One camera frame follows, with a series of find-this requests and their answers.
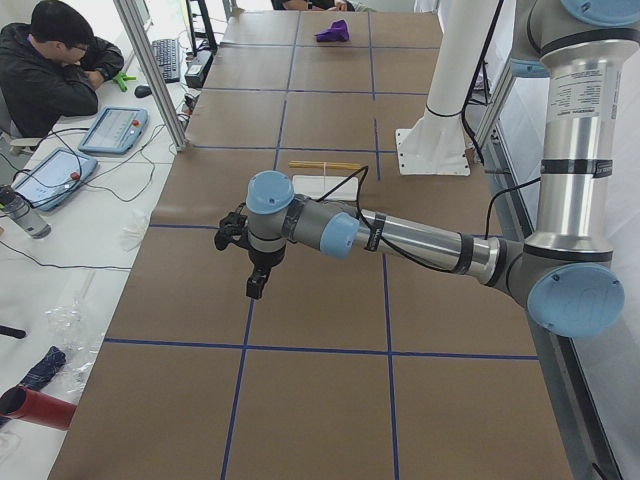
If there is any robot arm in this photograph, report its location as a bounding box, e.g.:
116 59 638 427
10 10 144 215
242 1 639 338

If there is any person in black jacket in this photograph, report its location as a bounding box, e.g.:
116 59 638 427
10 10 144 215
1 1 124 138

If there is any aluminium frame post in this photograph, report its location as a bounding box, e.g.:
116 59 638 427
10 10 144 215
114 0 188 152

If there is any black box device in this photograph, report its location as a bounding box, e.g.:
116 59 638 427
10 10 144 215
184 50 214 89

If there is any purple towel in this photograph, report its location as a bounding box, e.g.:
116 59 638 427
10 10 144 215
314 19 350 43

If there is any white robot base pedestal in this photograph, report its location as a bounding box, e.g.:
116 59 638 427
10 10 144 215
396 1 510 177

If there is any grey water bottle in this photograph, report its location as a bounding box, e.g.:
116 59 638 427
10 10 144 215
0 185 51 239

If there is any black keyboard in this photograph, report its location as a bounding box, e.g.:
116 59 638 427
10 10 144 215
151 39 181 83

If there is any near blue teach pendant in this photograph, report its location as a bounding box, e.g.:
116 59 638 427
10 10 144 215
13 148 98 212

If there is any black computer mouse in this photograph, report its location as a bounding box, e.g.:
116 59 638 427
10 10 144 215
134 85 152 98

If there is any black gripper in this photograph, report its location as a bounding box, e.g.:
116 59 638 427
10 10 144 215
246 246 285 300

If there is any green toy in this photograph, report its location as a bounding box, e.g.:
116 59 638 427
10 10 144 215
113 72 136 92

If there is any clear plastic wrap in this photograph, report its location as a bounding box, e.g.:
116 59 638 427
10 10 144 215
45 270 104 403

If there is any red cylinder tube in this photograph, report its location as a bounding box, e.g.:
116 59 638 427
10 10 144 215
1 385 76 431

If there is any far blue teach pendant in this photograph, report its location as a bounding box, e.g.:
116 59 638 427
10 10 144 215
78 106 149 155

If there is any wooden towel rack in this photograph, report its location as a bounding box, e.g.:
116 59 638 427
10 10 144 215
289 161 361 201

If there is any blue teach pendant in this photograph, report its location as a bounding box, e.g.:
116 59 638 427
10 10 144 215
13 148 98 212
78 106 149 155

